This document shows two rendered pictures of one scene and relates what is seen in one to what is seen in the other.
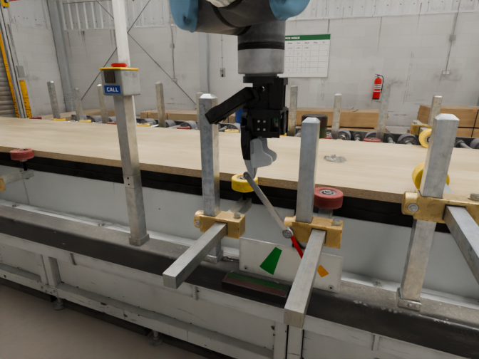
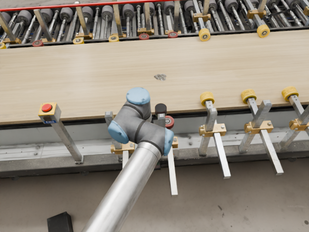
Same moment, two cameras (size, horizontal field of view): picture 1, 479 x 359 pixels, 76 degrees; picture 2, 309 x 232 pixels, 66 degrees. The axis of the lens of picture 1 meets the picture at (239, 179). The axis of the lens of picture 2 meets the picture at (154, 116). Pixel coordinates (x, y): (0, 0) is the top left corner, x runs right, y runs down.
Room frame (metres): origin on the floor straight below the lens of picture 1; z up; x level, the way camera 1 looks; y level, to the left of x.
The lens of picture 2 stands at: (0.05, 0.14, 2.04)
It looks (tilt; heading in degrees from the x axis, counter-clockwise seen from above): 53 degrees down; 338
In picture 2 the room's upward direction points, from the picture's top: 3 degrees counter-clockwise
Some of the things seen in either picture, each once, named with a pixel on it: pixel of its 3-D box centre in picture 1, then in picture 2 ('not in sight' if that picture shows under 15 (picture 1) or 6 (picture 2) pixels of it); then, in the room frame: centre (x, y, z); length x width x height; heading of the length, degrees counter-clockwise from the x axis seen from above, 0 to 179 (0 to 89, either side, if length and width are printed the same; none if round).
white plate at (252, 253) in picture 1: (286, 263); (157, 155); (0.66, -0.12, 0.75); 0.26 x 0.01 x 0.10; 68
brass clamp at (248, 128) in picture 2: not in sight; (258, 127); (0.48, -0.64, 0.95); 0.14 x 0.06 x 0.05; 68
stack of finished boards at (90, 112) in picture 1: (73, 117); not in sight; (7.88, 4.22, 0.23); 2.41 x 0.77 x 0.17; 166
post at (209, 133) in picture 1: (211, 187); (116, 139); (0.77, 0.08, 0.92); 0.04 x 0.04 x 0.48; 68
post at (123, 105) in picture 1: (131, 174); (68, 142); (0.86, 0.32, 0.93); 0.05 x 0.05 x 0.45; 68
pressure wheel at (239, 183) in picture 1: (244, 193); not in sight; (0.89, -0.02, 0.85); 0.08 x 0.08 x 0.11
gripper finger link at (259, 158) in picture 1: (259, 159); not in sight; (0.62, -0.04, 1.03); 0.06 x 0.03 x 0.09; 68
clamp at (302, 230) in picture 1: (312, 229); (165, 142); (0.67, -0.18, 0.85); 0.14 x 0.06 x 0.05; 68
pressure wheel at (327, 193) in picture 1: (326, 209); (167, 125); (0.77, -0.23, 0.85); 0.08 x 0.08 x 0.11
